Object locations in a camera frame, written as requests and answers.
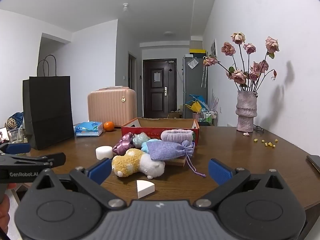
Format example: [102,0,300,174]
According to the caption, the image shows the bunch of dried roses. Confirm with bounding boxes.
[203,32,280,92]

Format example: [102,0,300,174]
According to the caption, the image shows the pink ribbed suitcase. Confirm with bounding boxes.
[87,87,137,128]

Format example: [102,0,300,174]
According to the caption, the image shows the purple satin scrunchie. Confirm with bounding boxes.
[112,133,134,155]

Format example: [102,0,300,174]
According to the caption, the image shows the orange cardboard box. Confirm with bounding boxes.
[121,117,200,146]

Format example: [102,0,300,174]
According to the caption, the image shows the blue plastic item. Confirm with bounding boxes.
[189,94,208,108]

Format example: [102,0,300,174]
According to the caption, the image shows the purple drawstring pouch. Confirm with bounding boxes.
[146,140,207,178]

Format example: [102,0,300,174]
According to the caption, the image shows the light blue plush toy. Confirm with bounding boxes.
[132,132,160,153]

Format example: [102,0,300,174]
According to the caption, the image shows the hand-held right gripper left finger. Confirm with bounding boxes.
[24,158,127,209]

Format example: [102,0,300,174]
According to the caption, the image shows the mottled pink vase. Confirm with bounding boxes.
[236,90,258,132]

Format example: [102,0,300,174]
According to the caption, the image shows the dark phone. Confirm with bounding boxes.
[306,155,320,173]

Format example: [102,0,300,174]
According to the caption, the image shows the purple feather decoration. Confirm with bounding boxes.
[211,90,219,110]

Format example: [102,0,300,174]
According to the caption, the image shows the scattered yellow crumbs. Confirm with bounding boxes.
[254,137,278,147]

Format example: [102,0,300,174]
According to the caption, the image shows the blue tissue pack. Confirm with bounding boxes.
[75,121,104,137]

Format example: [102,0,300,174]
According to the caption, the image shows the white trolley cart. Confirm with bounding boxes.
[200,108,218,127]

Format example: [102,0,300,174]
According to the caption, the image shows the dark brown entrance door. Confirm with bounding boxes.
[143,59,177,119]

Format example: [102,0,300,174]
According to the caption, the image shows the blue cloth bag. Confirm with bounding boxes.
[9,112,24,128]

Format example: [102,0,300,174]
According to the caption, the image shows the yellow and white alpaca plush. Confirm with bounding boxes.
[111,148,166,180]

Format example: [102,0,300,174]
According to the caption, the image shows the clear glass cup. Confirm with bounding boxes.
[7,129,25,144]

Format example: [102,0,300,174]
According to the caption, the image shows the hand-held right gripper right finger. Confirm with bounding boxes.
[194,158,295,209]

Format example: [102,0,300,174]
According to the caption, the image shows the person's left hand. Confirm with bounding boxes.
[0,183,17,233]

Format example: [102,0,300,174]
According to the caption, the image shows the dark side door frame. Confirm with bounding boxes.
[128,52,137,90]

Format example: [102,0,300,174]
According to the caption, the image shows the white wedge sponge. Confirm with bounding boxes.
[136,180,155,199]

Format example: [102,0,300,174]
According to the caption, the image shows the grey refrigerator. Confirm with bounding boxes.
[182,55,208,119]

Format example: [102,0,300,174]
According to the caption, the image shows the white round sponge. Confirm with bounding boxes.
[96,146,113,160]

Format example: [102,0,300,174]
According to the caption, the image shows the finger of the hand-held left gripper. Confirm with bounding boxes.
[0,152,67,168]
[0,142,31,155]

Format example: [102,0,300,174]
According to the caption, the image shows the clear folded umbrella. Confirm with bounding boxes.
[201,62,208,88]

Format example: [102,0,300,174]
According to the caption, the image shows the black paper bag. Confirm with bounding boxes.
[22,55,75,150]

